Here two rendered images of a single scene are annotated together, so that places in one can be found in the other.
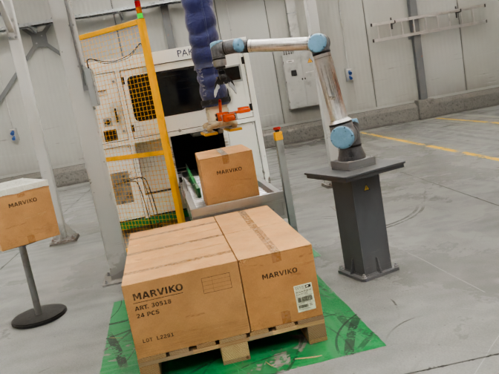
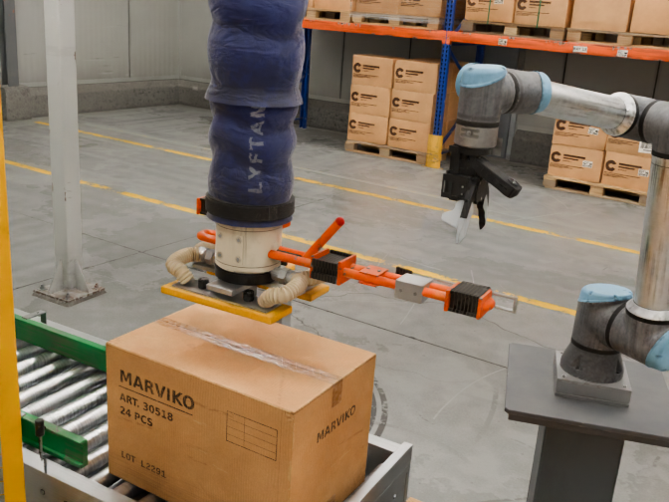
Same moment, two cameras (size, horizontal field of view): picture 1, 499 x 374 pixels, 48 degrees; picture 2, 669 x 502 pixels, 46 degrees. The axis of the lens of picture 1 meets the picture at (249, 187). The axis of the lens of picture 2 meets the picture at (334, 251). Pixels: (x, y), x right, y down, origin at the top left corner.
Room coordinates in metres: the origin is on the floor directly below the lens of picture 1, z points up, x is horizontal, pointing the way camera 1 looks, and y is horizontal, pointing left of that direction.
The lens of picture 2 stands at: (3.13, 1.56, 1.84)
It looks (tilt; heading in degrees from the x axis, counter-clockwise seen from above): 18 degrees down; 307
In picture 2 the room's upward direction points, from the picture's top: 4 degrees clockwise
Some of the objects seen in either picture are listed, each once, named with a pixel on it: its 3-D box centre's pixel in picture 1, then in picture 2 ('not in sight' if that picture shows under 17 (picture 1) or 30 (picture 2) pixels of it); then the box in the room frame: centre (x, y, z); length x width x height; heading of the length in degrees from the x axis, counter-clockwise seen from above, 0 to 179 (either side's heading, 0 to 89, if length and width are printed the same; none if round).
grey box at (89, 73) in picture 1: (92, 87); not in sight; (4.71, 1.11, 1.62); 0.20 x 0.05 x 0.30; 8
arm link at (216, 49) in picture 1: (217, 50); (482, 95); (3.90, 0.05, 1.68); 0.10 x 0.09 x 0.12; 69
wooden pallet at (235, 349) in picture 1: (221, 309); not in sight; (3.38, 0.31, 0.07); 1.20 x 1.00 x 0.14; 8
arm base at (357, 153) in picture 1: (350, 151); (593, 355); (3.80, -0.72, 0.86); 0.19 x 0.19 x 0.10
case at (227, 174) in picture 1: (226, 176); (240, 413); (4.45, 0.17, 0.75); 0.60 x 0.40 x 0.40; 7
